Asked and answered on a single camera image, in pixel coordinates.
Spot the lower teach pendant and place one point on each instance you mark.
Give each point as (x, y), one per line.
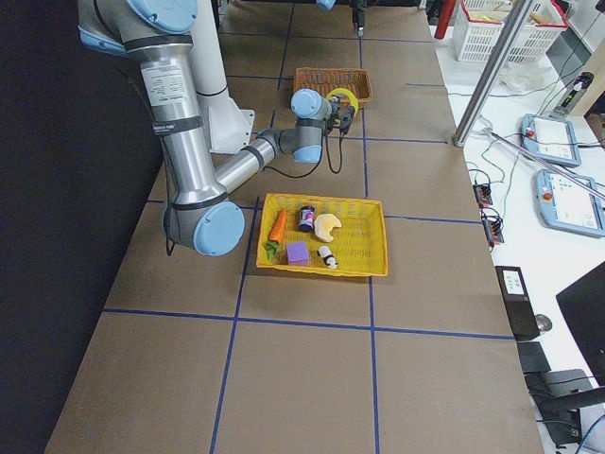
(565, 206)

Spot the upper teach pendant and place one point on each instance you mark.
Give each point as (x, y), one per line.
(551, 139)

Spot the purple foam block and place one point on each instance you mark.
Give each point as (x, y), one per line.
(297, 254)

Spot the black monitor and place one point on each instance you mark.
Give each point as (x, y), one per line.
(582, 307)

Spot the panda toy figure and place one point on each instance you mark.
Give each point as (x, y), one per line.
(327, 257)

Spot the small dark can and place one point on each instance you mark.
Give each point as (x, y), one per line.
(307, 219)

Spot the yellow tape roll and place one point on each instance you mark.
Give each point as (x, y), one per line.
(345, 96)

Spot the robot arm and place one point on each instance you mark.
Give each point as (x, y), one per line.
(199, 213)
(327, 5)

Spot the black box device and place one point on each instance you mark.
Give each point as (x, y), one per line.
(517, 304)

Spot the red cylinder object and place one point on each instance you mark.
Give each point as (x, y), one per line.
(447, 10)

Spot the brown wicker basket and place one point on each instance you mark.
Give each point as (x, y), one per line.
(325, 80)

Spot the teach pendant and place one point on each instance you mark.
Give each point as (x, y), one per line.
(551, 139)
(565, 206)

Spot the white plastic crate red rim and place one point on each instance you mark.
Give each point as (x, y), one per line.
(477, 28)

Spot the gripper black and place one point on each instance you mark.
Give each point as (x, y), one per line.
(357, 20)
(337, 107)

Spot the orange carrot toy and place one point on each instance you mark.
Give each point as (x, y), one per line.
(277, 233)

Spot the yellow woven plastic basket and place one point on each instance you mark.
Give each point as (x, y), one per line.
(360, 245)

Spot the cream croissant toy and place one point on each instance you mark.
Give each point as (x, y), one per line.
(324, 225)

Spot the aluminium frame post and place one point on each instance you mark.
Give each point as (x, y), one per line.
(499, 56)

